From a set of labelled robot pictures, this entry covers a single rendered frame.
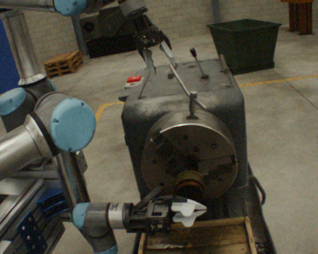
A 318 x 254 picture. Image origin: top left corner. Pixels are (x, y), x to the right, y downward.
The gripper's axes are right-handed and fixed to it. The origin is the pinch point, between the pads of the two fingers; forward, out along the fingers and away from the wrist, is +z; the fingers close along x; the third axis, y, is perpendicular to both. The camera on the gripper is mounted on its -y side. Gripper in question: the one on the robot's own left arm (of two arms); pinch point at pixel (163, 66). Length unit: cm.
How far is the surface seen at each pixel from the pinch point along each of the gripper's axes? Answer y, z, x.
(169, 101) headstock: -3.5, 13.3, -3.8
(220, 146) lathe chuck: 14.9, 26.5, 8.6
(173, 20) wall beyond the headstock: -977, 62, -63
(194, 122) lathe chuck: 13.7, 16.4, 3.7
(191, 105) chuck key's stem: 11.3, 12.0, 4.8
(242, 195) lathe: 0, 61, 8
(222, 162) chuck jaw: 17.9, 30.4, 7.5
